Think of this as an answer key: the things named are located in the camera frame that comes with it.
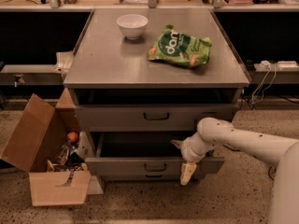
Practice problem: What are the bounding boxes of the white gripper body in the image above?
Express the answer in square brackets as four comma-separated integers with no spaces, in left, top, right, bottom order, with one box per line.
[180,133,216,163]

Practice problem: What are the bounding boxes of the orange fruit in box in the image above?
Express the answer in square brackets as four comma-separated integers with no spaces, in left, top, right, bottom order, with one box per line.
[66,132,78,143]

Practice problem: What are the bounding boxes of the grey bottom drawer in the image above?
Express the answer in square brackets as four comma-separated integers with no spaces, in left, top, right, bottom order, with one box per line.
[101,173,200,182]

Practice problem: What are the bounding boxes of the white power strip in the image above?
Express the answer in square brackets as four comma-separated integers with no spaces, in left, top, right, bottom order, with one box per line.
[278,61,299,71]

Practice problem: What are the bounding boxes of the grey top drawer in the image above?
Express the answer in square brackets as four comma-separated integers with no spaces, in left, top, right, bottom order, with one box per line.
[75,104,238,132]

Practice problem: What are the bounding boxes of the open cardboard box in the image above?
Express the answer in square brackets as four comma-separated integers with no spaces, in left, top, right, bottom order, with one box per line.
[1,90,105,206]

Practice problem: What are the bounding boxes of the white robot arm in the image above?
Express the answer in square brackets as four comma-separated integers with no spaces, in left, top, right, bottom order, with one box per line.
[172,118,299,224]

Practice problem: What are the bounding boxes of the grey drawer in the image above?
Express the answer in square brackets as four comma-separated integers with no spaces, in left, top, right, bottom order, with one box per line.
[101,173,200,182]
[75,104,238,132]
[84,132,226,177]

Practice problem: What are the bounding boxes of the green snack bag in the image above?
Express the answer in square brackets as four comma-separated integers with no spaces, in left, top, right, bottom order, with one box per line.
[147,24,212,68]

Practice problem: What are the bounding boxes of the grey metal drawer cabinet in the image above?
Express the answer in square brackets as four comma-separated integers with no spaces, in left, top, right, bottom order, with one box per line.
[63,8,251,183]

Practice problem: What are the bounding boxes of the white ceramic bowl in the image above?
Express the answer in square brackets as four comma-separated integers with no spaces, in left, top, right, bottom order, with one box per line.
[117,14,149,40]

